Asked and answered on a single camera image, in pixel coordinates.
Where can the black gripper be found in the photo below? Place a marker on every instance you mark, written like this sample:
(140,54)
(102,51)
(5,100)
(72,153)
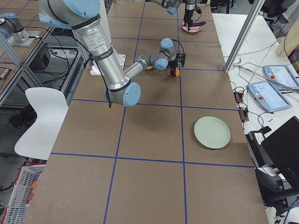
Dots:
(173,66)
(188,13)

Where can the red yellow pomegranate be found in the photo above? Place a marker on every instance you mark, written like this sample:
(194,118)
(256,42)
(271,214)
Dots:
(174,72)

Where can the purple eggplant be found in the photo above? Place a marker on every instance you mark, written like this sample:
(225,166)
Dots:
(200,23)

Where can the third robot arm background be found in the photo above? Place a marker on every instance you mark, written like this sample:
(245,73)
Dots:
(14,32)

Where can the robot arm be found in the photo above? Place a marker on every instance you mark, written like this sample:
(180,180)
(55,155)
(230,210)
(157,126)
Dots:
(83,17)
(172,6)

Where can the pink plate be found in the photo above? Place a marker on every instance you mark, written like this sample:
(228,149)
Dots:
(191,30)

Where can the green plate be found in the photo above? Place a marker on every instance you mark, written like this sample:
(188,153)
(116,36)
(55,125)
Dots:
(212,132)

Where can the near teach pendant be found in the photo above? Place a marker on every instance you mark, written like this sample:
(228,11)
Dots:
(268,96)

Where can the teach pendant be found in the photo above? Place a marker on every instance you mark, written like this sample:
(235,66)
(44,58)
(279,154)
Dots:
(268,96)
(281,74)

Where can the far teach pendant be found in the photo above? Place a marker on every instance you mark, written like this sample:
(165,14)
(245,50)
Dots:
(281,74)

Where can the white chair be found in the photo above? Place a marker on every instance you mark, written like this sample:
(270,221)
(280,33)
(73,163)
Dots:
(51,108)

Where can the black computer monitor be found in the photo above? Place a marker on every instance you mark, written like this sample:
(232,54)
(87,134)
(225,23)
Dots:
(282,146)

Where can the black box under table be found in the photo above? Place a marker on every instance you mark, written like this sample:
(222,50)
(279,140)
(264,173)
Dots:
(41,60)

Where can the red white plastic basket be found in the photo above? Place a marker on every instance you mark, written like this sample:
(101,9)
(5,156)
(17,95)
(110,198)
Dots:
(22,193)

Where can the aluminium frame post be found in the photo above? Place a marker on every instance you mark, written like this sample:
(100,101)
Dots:
(243,34)

